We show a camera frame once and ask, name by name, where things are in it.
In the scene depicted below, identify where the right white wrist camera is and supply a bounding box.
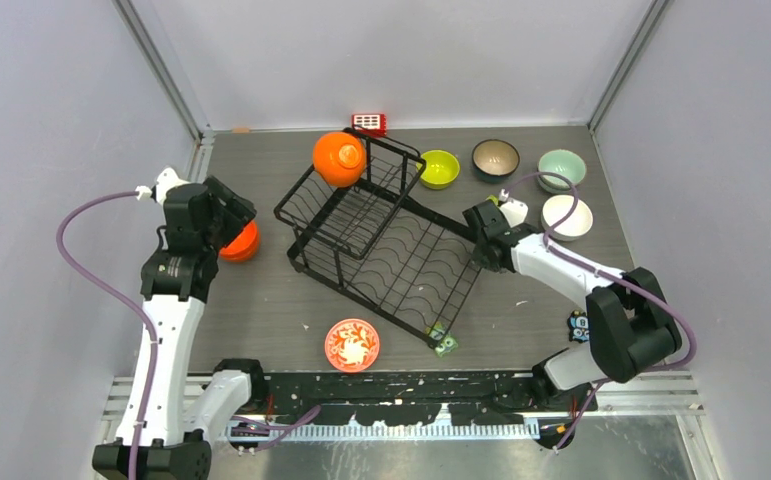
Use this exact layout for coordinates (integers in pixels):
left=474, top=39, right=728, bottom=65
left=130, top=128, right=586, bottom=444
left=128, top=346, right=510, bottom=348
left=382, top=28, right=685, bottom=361
left=497, top=189, right=529, bottom=227

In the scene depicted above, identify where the white red patterned bowl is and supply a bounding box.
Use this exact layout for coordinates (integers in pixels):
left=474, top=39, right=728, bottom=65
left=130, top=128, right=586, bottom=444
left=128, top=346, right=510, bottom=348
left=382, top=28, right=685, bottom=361
left=324, top=318, right=381, bottom=374

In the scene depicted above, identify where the orange bowl top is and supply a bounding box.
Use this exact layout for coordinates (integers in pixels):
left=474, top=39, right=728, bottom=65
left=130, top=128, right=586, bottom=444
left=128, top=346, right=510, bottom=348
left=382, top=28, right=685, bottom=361
left=312, top=132, right=367, bottom=188

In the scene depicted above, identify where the yellow green bowl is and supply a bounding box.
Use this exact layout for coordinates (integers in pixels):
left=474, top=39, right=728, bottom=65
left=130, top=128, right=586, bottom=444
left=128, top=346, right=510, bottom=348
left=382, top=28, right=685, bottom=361
left=416, top=150, right=461, bottom=190

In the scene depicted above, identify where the green owl number tile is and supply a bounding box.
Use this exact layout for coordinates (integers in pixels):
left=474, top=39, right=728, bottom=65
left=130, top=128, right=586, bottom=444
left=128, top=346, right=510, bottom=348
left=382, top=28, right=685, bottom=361
left=427, top=326, right=458, bottom=357

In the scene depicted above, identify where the floral pale green bowl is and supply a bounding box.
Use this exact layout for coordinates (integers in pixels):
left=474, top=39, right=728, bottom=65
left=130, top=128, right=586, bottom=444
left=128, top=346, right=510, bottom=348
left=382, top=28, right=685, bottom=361
left=537, top=149, right=587, bottom=190

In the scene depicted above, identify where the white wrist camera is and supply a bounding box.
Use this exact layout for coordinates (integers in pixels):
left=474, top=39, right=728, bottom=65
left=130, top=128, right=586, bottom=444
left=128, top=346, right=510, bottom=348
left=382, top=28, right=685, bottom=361
left=135, top=167, right=189, bottom=205
left=497, top=189, right=529, bottom=227

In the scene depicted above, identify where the pale green ringed bowl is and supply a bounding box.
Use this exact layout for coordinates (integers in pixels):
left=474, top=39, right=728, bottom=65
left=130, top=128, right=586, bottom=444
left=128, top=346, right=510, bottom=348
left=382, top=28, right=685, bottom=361
left=537, top=179, right=572, bottom=195

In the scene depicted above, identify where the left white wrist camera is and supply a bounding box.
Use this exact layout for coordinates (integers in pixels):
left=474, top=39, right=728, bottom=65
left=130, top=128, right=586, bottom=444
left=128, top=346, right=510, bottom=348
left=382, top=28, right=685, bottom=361
left=135, top=167, right=189, bottom=205

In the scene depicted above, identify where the black wire dish rack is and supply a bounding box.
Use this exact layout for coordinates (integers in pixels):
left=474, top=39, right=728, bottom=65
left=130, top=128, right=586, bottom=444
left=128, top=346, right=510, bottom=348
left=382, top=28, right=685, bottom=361
left=274, top=127, right=480, bottom=349

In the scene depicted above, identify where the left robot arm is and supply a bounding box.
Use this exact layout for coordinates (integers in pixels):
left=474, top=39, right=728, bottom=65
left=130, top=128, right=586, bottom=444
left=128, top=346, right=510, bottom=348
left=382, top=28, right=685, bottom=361
left=92, top=168, right=268, bottom=479

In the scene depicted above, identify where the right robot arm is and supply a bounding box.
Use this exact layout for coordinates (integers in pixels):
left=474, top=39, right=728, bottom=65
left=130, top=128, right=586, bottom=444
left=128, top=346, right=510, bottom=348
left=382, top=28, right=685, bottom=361
left=463, top=200, right=683, bottom=411

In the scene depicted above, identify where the red toy brick block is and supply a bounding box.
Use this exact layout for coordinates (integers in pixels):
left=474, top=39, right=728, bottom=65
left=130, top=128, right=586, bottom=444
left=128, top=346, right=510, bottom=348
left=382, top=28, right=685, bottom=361
left=350, top=113, right=388, bottom=137

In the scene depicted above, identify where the orange bowl shelf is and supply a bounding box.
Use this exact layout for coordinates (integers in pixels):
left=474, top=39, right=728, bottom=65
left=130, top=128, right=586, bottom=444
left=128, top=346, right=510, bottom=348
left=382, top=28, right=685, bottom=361
left=220, top=221, right=260, bottom=251
left=220, top=244, right=259, bottom=263

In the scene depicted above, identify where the blue owl number tile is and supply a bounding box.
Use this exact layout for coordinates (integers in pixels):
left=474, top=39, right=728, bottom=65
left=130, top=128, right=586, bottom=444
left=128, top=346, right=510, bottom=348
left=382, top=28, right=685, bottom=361
left=567, top=310, right=590, bottom=344

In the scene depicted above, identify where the white ribbed bowl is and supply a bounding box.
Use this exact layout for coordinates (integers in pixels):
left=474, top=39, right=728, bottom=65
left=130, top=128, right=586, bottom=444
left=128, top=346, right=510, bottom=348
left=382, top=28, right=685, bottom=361
left=541, top=195, right=594, bottom=241

